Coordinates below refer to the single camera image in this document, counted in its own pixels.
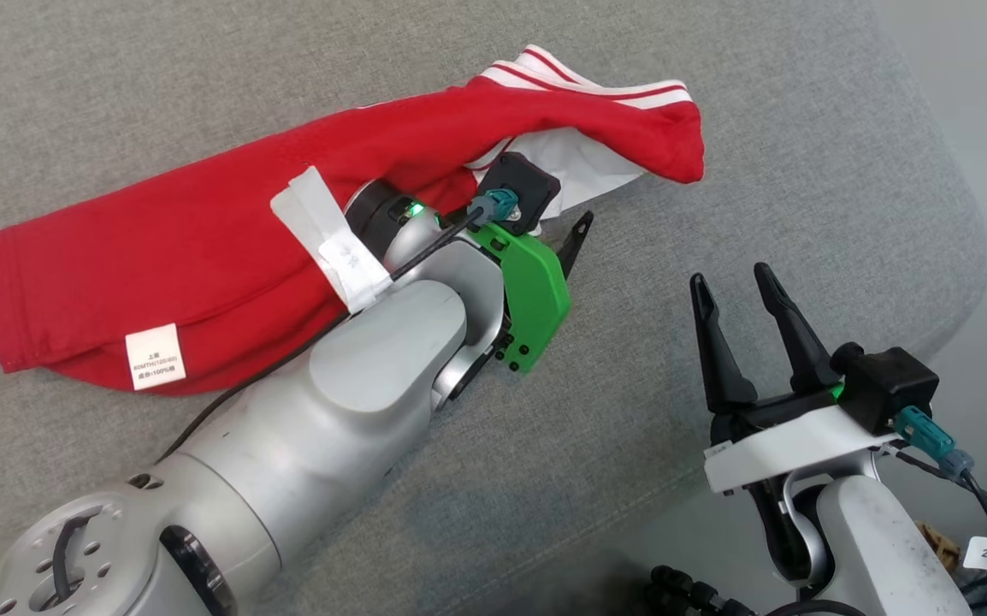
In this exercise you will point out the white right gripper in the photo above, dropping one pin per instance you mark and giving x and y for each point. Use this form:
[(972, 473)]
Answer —
[(793, 445)]

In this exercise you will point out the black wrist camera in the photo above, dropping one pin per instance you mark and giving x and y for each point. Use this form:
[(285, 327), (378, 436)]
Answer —
[(521, 181), (887, 385)]

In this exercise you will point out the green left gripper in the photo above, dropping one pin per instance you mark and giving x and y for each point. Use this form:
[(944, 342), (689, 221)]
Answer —
[(532, 291)]

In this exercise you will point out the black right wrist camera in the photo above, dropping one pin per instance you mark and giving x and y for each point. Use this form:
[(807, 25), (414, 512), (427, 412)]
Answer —
[(887, 385)]

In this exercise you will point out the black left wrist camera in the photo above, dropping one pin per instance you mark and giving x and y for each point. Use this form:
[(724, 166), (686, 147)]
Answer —
[(521, 181)]

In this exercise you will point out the small brown object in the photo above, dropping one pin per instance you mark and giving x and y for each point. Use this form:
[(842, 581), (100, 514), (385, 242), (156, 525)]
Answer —
[(940, 547)]

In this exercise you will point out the red white Bulls jersey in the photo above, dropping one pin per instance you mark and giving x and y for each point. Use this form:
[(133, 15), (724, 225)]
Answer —
[(160, 231)]

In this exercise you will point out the black corrugated conduit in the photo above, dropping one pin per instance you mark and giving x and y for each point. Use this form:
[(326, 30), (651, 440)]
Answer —
[(690, 590)]

